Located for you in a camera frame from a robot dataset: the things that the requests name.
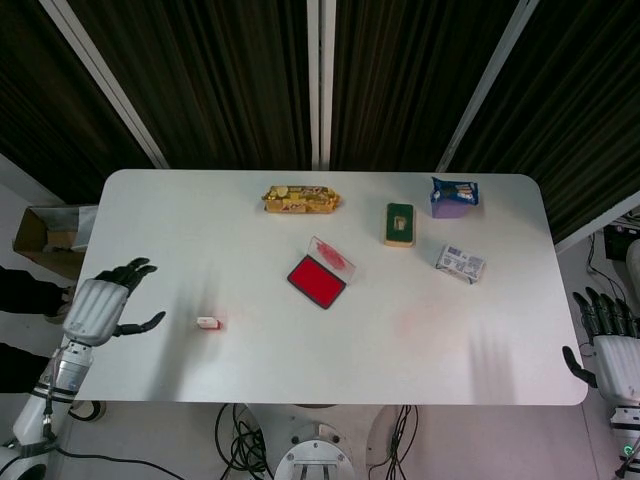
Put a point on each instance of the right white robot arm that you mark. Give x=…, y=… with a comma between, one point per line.
x=625, y=425

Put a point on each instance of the yellow biscuit package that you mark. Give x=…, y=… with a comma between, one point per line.
x=302, y=200

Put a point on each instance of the white and blue carton box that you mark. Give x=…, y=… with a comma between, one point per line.
x=460, y=264

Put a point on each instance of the red ink pad clear lid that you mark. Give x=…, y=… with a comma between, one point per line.
x=316, y=281

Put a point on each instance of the person's dark trouser leg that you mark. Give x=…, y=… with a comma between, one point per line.
x=25, y=295

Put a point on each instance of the black pleated curtain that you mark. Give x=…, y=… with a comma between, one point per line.
x=210, y=80

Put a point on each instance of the blue cookie packet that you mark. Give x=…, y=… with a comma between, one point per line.
x=457, y=191

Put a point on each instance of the round grey robot base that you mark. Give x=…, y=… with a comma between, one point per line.
x=315, y=452

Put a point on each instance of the green and yellow sponge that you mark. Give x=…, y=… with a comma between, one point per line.
x=400, y=225

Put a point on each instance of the small white red stamp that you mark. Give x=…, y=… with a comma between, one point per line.
x=209, y=323

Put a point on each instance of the white slanted frame post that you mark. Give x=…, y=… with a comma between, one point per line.
x=482, y=85
x=107, y=80

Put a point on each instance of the brown cardboard box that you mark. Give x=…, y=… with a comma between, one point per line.
x=45, y=235

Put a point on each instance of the white upright frame post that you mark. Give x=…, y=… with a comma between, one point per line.
x=321, y=80

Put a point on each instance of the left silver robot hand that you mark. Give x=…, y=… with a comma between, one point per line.
x=95, y=312

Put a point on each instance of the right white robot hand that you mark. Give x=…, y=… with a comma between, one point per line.
x=617, y=360

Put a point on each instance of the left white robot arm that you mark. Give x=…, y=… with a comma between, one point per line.
x=45, y=395

